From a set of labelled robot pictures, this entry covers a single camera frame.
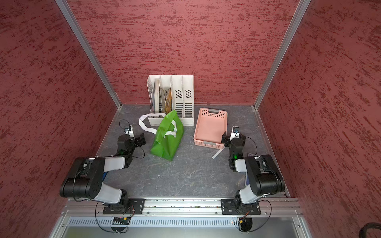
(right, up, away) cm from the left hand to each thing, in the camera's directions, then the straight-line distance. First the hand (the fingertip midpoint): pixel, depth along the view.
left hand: (136, 136), depth 94 cm
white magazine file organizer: (+29, +34, +19) cm, 49 cm away
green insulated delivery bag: (+23, +1, -11) cm, 25 cm away
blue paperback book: (+57, -9, -43) cm, 72 cm away
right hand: (+63, +2, -1) cm, 63 cm away
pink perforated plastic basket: (+51, +7, +13) cm, 53 cm away
